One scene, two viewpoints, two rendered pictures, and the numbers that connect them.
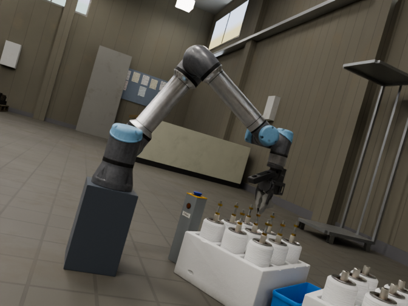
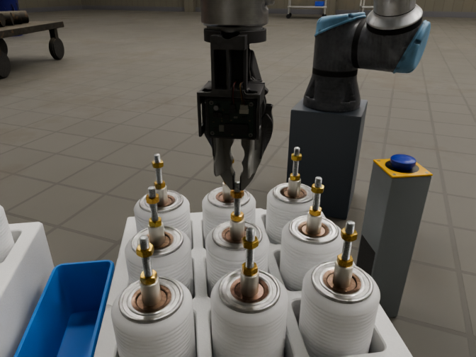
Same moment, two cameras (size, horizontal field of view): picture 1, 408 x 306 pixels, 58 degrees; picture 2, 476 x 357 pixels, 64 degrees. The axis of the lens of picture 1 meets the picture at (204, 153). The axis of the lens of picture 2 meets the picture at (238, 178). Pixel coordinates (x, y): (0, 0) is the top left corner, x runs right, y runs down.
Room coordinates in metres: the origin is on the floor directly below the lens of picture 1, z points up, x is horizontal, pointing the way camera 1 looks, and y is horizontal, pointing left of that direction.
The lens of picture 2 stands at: (1.84, -0.65, 0.58)
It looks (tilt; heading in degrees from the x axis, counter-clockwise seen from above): 26 degrees down; 131
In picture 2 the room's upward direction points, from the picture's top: straight up
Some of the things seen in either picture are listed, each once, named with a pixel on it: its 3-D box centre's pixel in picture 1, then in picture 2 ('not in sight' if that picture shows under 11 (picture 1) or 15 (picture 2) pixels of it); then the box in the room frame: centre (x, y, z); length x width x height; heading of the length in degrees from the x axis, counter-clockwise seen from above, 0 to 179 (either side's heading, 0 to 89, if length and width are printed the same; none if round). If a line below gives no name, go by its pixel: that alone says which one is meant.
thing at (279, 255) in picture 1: (271, 264); (162, 288); (1.44, -0.38, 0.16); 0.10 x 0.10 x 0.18
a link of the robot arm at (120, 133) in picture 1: (124, 142); (340, 40); (1.36, 0.30, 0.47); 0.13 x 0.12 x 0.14; 4
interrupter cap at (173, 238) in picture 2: (277, 242); (157, 241); (1.44, -0.38, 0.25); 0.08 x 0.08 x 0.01
